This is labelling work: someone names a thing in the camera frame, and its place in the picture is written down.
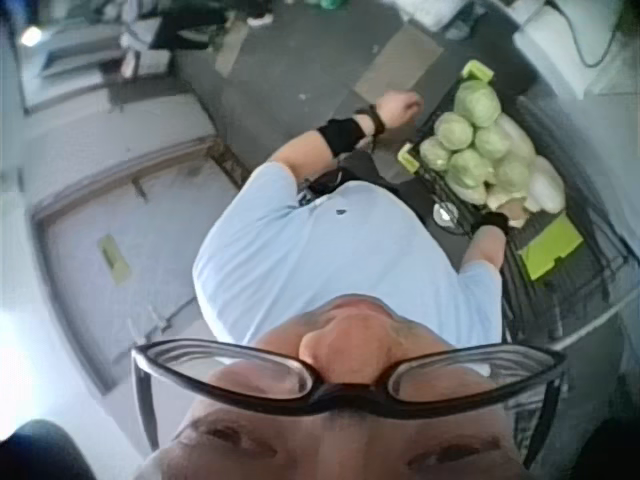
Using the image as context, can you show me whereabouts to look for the narrow brown cardboard strip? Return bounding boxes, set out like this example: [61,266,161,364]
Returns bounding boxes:
[213,18,252,79]

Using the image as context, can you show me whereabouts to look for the white chest freezer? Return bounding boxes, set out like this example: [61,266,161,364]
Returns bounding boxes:
[28,133,242,397]

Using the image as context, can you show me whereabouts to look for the person's left hand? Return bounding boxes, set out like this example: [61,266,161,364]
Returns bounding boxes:
[374,90,425,128]

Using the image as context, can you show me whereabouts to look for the pile of green cabbages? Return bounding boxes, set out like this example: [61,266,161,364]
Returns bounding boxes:
[418,79,532,206]

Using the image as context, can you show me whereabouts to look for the white napa cabbage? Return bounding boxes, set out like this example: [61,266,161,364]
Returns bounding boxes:
[522,154,567,214]
[495,113,538,160]

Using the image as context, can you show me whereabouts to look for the brown cardboard sheet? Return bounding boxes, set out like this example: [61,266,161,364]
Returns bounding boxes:
[352,23,447,109]

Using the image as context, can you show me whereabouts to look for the black wrist band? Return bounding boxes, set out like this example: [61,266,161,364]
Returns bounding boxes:
[315,106,387,156]
[472,211,512,234]

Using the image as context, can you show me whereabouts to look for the grey metal shelf rack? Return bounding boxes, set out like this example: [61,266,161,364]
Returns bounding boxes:
[18,0,177,112]

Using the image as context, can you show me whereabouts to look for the black cart with green trim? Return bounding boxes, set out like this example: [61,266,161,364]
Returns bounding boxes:
[397,59,632,346]

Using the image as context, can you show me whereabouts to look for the silver round metal disc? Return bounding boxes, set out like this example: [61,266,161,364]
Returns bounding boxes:
[431,200,459,229]

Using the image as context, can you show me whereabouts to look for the black cable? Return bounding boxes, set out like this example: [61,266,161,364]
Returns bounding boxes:
[543,0,622,69]

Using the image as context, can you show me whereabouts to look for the person's right hand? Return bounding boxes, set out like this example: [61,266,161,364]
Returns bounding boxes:
[499,199,532,230]

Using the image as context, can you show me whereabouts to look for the white appliance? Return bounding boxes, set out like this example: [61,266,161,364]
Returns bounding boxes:
[513,0,640,99]

